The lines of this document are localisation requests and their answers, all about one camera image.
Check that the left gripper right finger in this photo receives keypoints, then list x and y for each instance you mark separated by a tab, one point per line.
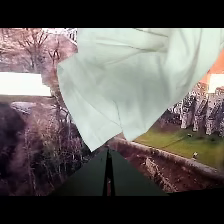
131	181

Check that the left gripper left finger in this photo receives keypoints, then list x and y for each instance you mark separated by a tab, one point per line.
90	180

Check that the pale green T-shirt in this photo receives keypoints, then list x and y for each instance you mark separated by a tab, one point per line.
133	86

